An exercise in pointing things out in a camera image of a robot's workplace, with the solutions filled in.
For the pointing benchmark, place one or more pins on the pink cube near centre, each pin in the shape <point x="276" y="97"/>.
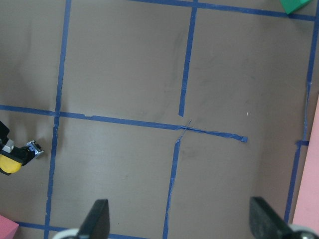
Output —
<point x="8" y="228"/>

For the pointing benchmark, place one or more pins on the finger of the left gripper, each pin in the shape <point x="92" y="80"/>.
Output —
<point x="6" y="144"/>

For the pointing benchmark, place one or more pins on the yellow push button switch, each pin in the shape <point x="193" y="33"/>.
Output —
<point x="12" y="162"/>

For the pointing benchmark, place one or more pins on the pink plastic bin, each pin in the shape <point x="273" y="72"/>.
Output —
<point x="306" y="212"/>

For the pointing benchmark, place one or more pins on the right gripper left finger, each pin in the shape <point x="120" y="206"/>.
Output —
<point x="97" y="223"/>

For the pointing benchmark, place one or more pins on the green cube near bin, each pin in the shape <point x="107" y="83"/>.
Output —
<point x="291" y="6"/>

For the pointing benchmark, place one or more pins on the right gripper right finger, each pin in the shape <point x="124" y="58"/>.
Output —
<point x="265" y="223"/>

